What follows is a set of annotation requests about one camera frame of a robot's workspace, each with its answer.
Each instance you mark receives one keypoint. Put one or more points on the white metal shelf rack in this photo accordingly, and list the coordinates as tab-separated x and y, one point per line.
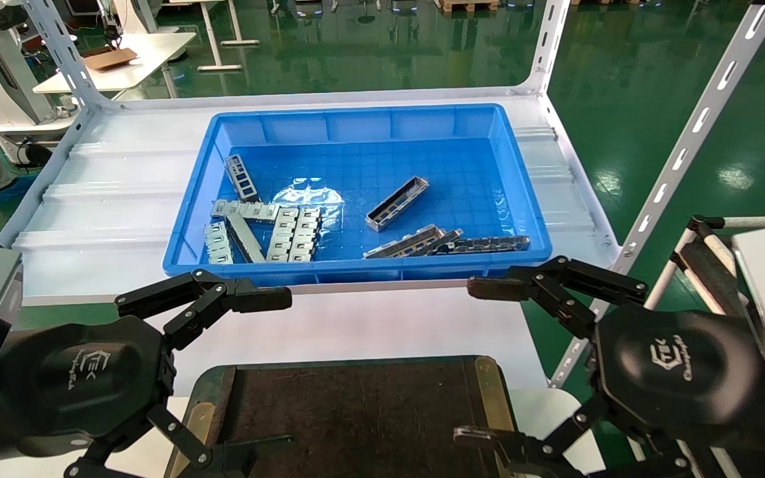
123	199

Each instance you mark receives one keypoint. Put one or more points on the silver metal channel part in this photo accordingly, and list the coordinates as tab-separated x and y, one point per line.
397	202

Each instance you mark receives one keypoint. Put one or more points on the silver slotted metal part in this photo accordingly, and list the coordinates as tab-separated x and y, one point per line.
218	242
246	238
283	234
406	242
243	210
305	234

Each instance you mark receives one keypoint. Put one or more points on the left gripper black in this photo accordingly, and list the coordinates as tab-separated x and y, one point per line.
77	378

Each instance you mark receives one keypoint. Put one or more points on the blue shoe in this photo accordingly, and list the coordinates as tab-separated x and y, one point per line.
10	189

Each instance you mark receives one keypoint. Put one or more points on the black rectangular container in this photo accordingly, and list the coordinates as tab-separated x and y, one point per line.
356	418

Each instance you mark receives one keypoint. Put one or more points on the white background table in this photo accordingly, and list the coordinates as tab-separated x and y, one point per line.
143	66

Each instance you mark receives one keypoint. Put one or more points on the dark slotted metal part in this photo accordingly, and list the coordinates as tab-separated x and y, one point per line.
441	239
242	178
489	243

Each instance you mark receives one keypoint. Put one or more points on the clear plastic bag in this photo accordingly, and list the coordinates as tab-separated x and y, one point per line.
309	196

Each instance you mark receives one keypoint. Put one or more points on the wooden pallet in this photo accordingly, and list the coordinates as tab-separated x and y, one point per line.
469	5

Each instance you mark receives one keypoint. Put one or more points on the white table with metal legs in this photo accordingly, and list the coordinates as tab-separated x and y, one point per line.
223	40

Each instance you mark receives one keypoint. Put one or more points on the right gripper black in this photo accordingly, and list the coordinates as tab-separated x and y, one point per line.
675	372

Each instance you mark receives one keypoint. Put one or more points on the white tube cart frame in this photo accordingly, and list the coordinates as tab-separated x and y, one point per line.
701	259

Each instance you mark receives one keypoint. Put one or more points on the blue plastic bin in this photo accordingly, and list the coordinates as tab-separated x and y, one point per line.
422	159

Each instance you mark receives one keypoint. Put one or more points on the brown cardboard box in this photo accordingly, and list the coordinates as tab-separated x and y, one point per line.
110	58

